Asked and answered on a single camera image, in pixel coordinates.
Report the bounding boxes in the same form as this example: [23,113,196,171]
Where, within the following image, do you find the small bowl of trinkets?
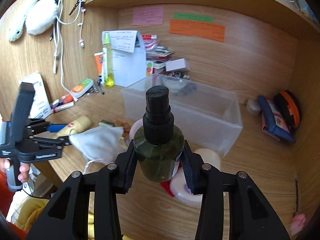
[162,74,190,92]

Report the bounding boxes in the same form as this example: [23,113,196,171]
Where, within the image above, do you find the left hand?
[0,159,30,183]

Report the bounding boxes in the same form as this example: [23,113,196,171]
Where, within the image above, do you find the fruit sticker sheet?
[146,61,153,76]

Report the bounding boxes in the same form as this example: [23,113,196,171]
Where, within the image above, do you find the white drawstring pouch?
[69,126,125,165]

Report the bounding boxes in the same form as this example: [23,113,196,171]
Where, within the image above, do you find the white booklet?
[19,72,52,119]

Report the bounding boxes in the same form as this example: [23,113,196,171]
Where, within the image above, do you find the stack of small packets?
[142,35,175,74]

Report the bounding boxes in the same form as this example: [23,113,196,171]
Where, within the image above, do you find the pink sticky note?
[132,5,164,26]

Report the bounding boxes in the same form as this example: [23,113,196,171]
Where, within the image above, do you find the white folded paper sheet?
[102,30,146,87]

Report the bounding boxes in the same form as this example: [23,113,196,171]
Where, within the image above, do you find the clear plastic storage bin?
[121,74,243,156]

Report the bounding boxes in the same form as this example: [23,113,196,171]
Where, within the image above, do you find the nail clippers and pen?
[86,80,105,95]

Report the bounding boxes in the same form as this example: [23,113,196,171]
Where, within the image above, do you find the red velvet pouch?
[160,180,175,197]

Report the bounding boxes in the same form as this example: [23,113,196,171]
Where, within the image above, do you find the dark green spray bottle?
[133,86,184,183]

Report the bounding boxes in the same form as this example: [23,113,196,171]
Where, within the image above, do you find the blue pouch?
[258,96,295,142]

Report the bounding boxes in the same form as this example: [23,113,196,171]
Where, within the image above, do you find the white tape roll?
[170,148,221,206]

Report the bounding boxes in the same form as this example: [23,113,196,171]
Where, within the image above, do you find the green sticky note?
[174,12,213,23]

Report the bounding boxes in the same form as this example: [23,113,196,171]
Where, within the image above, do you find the beige cream tube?
[54,115,92,139]

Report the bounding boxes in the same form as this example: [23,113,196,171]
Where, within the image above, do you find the black orange round case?
[273,90,302,135]

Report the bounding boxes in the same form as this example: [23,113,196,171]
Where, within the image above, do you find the orange tube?
[94,52,103,81]

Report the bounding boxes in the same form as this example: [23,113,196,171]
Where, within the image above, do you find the orange string bundle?
[114,119,132,140]

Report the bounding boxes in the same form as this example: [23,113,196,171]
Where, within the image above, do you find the pink round case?
[129,119,143,141]

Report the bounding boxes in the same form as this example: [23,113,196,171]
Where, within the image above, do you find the orange sticky note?
[169,19,226,42]

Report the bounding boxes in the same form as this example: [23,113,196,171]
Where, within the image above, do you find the white green stamp block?
[99,120,116,127]

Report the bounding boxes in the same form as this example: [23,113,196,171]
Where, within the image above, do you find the small white box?
[165,58,190,72]

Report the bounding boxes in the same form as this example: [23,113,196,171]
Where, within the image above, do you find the white charging cable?
[43,0,87,100]

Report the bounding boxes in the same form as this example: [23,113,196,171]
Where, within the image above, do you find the small white round jar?
[246,100,261,115]

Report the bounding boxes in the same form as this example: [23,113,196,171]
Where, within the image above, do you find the white fluffy item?
[7,0,58,42]

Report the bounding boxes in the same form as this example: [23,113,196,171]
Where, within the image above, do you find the yellow spray bottle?
[102,31,114,88]

